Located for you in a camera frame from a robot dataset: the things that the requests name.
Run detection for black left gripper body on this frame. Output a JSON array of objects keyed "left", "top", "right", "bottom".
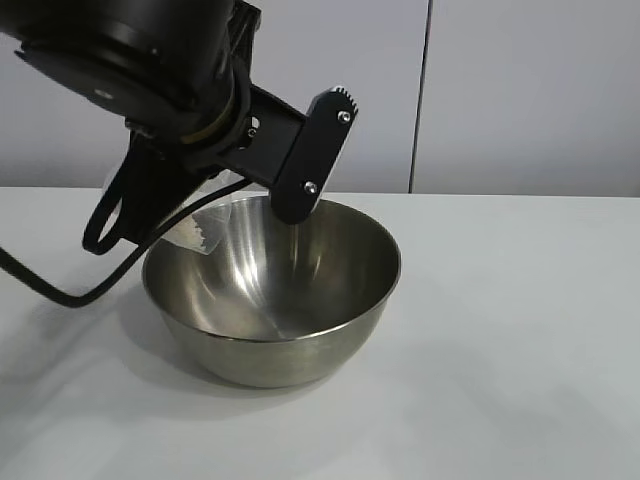
[{"left": 219, "top": 84, "right": 361, "bottom": 227}]

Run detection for clear plastic measuring cup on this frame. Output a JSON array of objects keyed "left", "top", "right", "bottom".
[{"left": 102, "top": 164, "right": 232, "bottom": 257}]

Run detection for white rice grains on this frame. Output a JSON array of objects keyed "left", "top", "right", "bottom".
[{"left": 175, "top": 215, "right": 209, "bottom": 251}]

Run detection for stainless steel mixing bowl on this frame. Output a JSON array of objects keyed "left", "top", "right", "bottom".
[{"left": 141, "top": 195, "right": 403, "bottom": 389}]

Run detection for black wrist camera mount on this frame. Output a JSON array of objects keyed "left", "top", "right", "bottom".
[{"left": 82, "top": 142, "right": 202, "bottom": 257}]

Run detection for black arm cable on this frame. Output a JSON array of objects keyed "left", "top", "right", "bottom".
[{"left": 0, "top": 177, "right": 251, "bottom": 309}]

